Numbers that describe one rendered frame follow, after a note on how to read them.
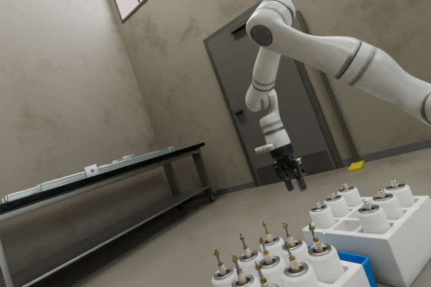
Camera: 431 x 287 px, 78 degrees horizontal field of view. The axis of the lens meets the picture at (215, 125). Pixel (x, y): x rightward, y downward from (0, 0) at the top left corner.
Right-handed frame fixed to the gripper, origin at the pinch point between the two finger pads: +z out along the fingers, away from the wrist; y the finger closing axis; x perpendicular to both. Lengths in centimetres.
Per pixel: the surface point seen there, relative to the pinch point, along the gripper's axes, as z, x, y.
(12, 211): -30, 122, 164
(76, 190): -30, 82, 188
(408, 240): 35, -36, -1
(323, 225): 27.3, -23.8, 25.6
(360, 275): 30.9, -5.7, -6.2
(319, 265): 23.7, 4.1, -2.3
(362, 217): 22.8, -26.5, 5.5
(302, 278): 21.9, 13.4, -5.9
